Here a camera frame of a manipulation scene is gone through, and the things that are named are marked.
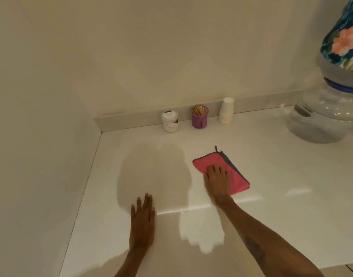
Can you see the purple plastic cup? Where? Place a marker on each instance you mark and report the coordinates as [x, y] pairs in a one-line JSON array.
[[200, 121]]

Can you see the person's left thumb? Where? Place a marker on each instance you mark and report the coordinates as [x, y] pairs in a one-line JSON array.
[[153, 214]]

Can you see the person's right hand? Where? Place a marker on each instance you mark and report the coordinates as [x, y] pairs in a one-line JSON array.
[[218, 184]]

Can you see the water bottle with blue cap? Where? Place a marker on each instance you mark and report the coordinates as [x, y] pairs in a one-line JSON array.
[[338, 76]]

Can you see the pink and grey cleaning cloth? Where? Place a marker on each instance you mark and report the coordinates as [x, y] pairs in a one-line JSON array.
[[240, 181]]

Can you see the person's left middle finger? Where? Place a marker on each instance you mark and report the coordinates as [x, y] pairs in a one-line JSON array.
[[145, 203]]

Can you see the person's right thumb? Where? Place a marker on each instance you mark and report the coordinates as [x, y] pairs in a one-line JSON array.
[[206, 179]]

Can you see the person's left little finger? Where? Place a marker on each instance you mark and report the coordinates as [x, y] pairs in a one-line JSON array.
[[133, 212]]

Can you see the stack of white paper cups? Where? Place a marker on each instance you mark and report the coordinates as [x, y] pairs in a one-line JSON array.
[[226, 112]]

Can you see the white lidded jar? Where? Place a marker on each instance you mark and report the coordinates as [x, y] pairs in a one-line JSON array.
[[170, 121]]

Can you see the clear water dispenser base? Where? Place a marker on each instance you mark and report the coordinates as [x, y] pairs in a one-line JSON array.
[[320, 118]]

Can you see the person's left forearm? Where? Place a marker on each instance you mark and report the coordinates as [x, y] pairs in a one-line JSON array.
[[131, 263]]

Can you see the bunch of wooden toothpicks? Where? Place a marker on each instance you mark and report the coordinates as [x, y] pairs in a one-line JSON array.
[[199, 109]]

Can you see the floral fabric bottle cover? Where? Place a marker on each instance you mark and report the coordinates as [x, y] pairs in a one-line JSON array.
[[345, 34]]

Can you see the person's left hand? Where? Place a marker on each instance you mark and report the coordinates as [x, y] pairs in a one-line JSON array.
[[141, 227]]

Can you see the person's right forearm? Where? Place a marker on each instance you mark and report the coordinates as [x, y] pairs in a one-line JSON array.
[[260, 242]]

